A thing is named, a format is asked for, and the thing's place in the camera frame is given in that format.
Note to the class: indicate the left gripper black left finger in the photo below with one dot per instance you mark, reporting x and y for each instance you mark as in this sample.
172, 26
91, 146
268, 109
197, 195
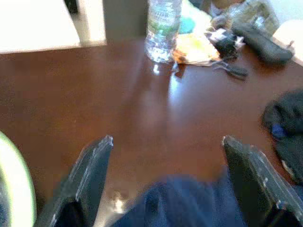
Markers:
87, 175

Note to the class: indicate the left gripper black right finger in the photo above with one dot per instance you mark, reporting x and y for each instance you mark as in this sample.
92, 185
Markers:
253, 179

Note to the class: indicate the navy blue printed t-shirt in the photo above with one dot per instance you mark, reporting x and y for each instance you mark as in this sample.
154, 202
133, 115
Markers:
177, 203

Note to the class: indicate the white basket green rim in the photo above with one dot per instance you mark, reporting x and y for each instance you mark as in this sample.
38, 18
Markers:
14, 179

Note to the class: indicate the black garment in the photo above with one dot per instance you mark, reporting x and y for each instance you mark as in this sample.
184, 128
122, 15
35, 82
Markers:
288, 111

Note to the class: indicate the orange packet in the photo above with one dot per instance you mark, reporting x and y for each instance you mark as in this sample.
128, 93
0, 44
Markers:
194, 49

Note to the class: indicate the clear plastic water bottle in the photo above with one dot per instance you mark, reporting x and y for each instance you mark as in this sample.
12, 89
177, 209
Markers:
163, 30

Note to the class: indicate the teal cloth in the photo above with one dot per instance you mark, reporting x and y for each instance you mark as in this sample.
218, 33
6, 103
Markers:
188, 24

